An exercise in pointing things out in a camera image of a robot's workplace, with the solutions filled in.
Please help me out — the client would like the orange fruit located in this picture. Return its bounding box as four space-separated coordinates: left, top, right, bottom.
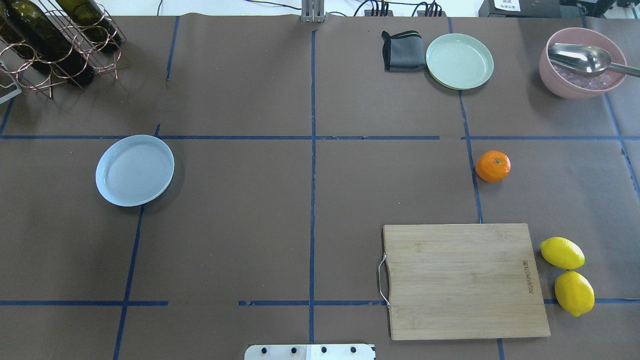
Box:
475 150 512 183

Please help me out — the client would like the light blue plate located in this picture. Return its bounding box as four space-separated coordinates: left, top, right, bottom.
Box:
94 134 175 207

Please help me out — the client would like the light green plate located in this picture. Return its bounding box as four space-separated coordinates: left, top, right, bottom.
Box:
425 33 495 91

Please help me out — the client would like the dark grey folded cloth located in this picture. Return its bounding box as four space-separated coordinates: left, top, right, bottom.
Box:
381 30 427 73

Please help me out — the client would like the wooden cutting board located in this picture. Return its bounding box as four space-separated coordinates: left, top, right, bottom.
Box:
382 223 551 341

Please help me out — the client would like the black power strip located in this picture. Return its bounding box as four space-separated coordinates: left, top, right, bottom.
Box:
354 0 447 18

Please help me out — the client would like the left yellow lemon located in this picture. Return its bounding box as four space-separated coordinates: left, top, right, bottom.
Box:
540 236 586 271

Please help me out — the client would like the yellow lemon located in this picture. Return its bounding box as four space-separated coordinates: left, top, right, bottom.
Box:
540 236 586 271
554 270 595 317

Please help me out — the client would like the pink bowl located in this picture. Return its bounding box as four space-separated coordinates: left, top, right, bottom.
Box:
538 27 627 100

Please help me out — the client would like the right yellow lemon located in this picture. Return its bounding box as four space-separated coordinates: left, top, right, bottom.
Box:
554 270 595 317

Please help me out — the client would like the front green wine bottle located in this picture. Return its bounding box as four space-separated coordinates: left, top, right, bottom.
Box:
57 0 122 54

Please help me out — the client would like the green wine bottle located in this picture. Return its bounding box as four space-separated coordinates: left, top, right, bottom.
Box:
57 0 122 54
0 17 35 61
1 0 95 87

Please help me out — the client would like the metal scoop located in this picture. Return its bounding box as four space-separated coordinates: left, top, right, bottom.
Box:
547 42 640 78

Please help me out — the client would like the middle green wine bottle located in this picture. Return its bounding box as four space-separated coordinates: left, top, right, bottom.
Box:
1 0 95 87

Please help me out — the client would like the rear green wine bottle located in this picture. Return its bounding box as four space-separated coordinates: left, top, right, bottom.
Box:
0 17 35 61

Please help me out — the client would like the aluminium frame post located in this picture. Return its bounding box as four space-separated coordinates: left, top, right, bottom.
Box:
301 0 327 23

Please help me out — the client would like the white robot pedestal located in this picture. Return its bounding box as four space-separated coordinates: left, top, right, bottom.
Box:
244 343 377 360

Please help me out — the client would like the copper wire bottle rack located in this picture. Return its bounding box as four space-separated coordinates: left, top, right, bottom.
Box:
1 0 131 98

